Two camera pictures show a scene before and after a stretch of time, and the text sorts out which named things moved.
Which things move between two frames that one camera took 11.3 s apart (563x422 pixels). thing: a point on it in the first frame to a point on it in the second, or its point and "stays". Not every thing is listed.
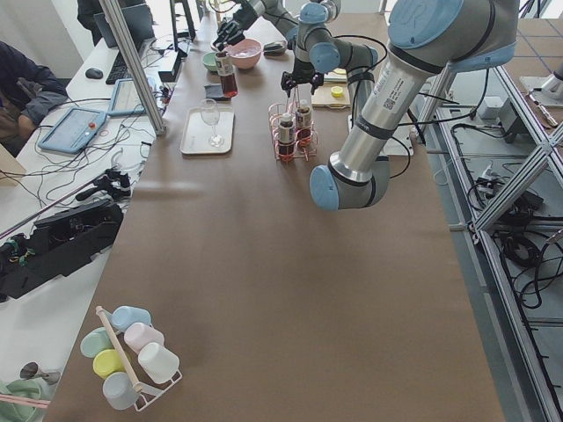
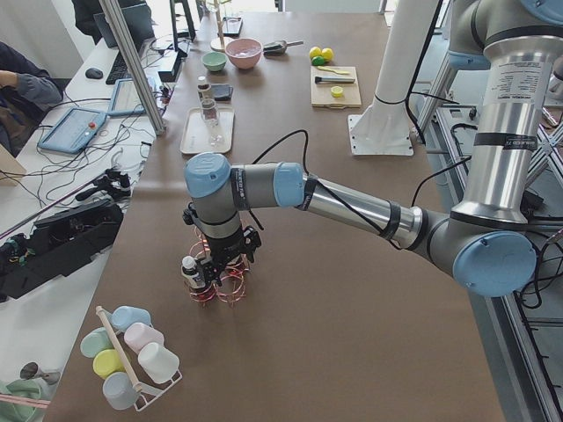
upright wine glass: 210,114 stays
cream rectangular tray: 201,138 stays
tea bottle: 287,136 to 189,270
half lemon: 336,91 stays
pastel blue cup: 124,316 stays
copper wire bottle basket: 293,132 to 232,286
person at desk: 28,90 stays
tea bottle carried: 226,74 to 203,88
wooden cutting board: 333,92 stays
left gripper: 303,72 to 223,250
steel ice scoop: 274,48 stays
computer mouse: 94,73 stays
